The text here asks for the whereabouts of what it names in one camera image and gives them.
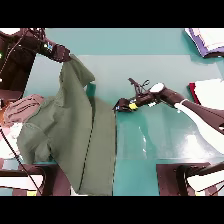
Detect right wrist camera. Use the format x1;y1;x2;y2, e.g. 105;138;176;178
127;77;151;98

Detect olive green shirt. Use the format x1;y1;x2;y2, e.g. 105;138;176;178
16;53;117;197

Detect brown garment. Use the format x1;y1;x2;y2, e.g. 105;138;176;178
2;93;46;128

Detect black cable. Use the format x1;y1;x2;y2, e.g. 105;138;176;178
0;128;44;197

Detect purple garment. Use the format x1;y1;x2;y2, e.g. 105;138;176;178
184;27;224;60

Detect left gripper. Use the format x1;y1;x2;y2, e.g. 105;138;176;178
49;43;73;64

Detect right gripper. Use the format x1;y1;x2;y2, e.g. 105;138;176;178
112;97;140;114

